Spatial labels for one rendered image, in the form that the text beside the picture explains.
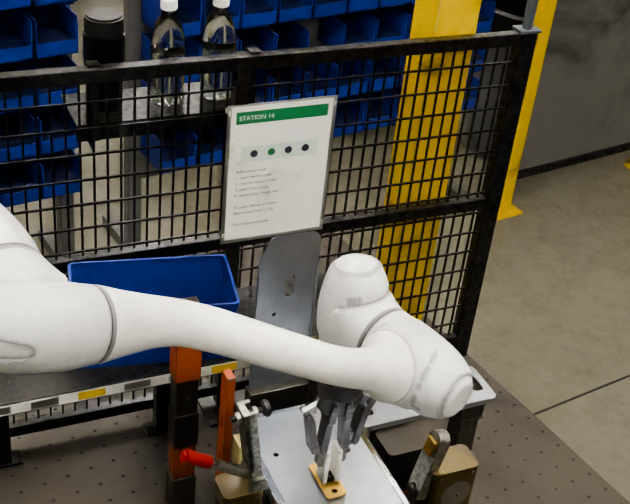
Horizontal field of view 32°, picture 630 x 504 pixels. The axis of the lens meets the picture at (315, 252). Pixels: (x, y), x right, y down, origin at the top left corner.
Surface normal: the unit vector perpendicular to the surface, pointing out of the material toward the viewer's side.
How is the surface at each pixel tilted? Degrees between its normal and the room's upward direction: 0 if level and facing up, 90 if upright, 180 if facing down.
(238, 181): 90
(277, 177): 90
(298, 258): 90
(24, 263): 20
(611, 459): 0
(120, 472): 0
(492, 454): 0
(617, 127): 90
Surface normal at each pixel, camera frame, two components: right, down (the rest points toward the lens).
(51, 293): 0.48, -0.72
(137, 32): 0.53, 0.51
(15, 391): 0.10, -0.83
